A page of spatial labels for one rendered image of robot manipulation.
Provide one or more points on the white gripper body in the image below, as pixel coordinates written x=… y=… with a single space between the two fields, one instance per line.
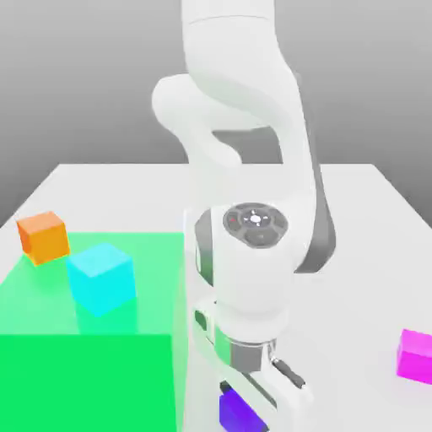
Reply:
x=290 y=408

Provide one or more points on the small purple cube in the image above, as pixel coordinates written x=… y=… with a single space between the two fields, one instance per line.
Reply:
x=236 y=415

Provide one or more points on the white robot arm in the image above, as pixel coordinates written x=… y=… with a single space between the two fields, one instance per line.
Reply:
x=236 y=101

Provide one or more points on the small magenta cube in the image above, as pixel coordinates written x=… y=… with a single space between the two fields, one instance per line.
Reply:
x=416 y=357

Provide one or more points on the small cyan cube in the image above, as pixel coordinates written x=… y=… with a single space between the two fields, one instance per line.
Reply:
x=101 y=280

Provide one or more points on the small orange cube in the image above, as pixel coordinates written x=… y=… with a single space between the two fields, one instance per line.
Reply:
x=43 y=238

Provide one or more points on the large green box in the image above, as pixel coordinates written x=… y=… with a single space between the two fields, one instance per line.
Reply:
x=84 y=381

